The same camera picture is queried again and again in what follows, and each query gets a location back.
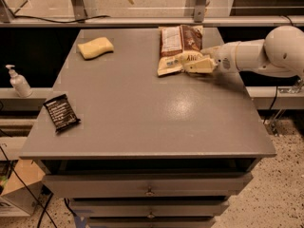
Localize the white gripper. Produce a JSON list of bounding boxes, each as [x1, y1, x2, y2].
[[183, 42, 238, 73]]

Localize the brown and cream chip bag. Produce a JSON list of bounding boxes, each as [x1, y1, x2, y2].
[[158, 25, 211, 76]]

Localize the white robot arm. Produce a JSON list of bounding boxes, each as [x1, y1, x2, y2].
[[183, 26, 304, 79]]

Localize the yellow sponge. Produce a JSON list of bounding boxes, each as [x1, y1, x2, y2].
[[77, 37, 114, 60]]

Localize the grey drawer cabinet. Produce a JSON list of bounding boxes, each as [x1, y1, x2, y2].
[[18, 28, 277, 228]]

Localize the top grey drawer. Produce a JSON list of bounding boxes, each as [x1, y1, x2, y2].
[[43, 173, 253, 199]]

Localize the grey drawer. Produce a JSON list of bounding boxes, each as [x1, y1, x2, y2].
[[87, 218, 216, 228], [70, 199, 229, 218], [43, 173, 253, 199]]

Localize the middle grey drawer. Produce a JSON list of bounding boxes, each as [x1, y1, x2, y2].
[[70, 199, 229, 218]]

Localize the black snack bar packet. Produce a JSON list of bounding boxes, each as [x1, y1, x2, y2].
[[44, 94, 81, 132]]

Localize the bottom grey drawer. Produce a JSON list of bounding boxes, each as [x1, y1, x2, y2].
[[87, 218, 216, 228]]

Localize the white pump bottle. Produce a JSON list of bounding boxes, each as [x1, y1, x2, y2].
[[6, 65, 32, 98]]

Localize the cardboard box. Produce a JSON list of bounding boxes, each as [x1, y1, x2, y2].
[[0, 160, 45, 218]]

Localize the right metal bracket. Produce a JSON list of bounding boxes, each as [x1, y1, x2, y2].
[[193, 0, 207, 23]]

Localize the metal bracket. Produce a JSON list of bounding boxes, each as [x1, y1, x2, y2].
[[71, 0, 86, 20], [193, 0, 207, 23]]

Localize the left metal bracket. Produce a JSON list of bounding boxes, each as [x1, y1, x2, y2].
[[71, 0, 86, 20]]

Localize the black cable on ledge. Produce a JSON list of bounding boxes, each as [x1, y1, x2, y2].
[[12, 13, 111, 25]]

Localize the black floor cable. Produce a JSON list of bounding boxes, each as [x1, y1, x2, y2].
[[0, 144, 60, 228]]

